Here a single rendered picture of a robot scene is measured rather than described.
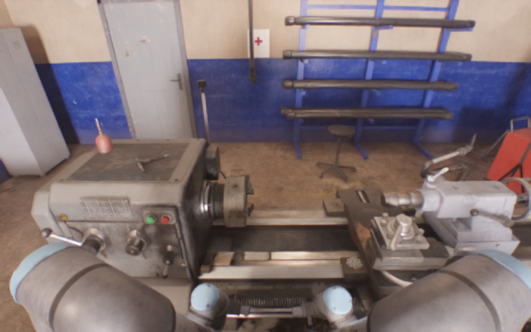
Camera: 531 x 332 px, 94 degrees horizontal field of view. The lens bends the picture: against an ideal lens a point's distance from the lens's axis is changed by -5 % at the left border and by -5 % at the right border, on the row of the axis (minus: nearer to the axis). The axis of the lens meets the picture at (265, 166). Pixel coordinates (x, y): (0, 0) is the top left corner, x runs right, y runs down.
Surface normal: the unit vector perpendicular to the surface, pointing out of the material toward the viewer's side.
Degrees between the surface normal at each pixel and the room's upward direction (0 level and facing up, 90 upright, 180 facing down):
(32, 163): 90
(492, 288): 15
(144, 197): 45
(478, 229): 66
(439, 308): 30
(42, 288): 35
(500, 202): 82
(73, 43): 90
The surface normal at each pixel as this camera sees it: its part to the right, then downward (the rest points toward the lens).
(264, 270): 0.00, -0.40
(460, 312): -0.29, -0.54
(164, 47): 0.00, 0.50
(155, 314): 0.87, -0.41
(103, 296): 0.44, -0.65
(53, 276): -0.12, -0.71
